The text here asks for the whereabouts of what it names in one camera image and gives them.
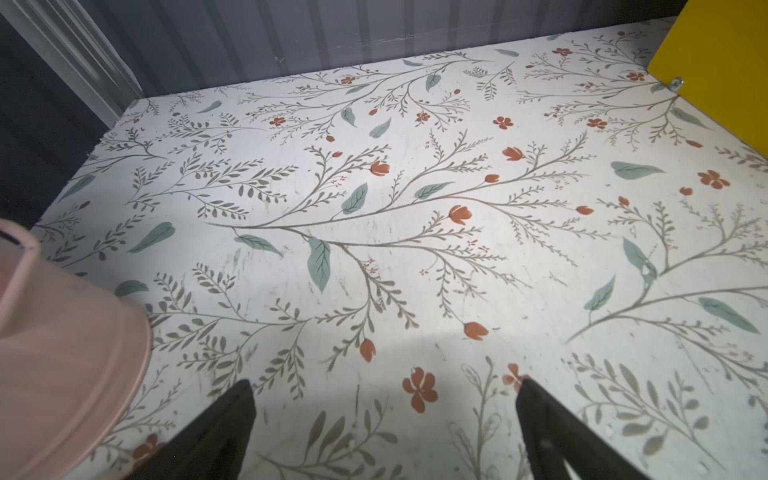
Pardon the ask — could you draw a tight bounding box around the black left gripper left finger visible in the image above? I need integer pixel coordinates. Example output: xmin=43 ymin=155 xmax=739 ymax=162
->
xmin=128 ymin=380 xmax=256 ymax=480

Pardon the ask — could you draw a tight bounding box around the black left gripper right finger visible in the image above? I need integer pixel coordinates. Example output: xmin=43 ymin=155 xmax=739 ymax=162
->
xmin=516 ymin=378 xmax=648 ymax=480

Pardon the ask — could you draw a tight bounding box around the pink metal marker bucket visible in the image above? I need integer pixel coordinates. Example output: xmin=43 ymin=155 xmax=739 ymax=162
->
xmin=1 ymin=220 xmax=151 ymax=479

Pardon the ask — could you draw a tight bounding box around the yellow wooden shelf unit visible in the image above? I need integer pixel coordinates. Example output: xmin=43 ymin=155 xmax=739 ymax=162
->
xmin=649 ymin=0 xmax=767 ymax=156

